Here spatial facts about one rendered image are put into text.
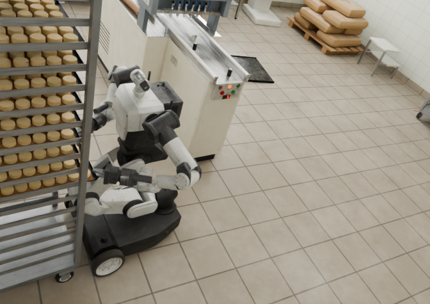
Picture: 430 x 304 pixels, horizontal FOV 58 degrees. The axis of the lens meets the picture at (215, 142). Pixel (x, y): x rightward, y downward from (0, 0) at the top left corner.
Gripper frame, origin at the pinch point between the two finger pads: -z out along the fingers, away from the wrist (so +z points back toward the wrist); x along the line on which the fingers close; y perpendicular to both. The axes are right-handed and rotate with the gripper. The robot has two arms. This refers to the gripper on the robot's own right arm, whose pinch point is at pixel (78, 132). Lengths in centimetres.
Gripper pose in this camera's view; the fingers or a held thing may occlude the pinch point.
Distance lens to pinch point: 226.0
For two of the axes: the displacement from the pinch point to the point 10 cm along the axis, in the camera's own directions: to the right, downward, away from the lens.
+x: 2.6, -7.6, -6.0
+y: 8.5, 4.7, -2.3
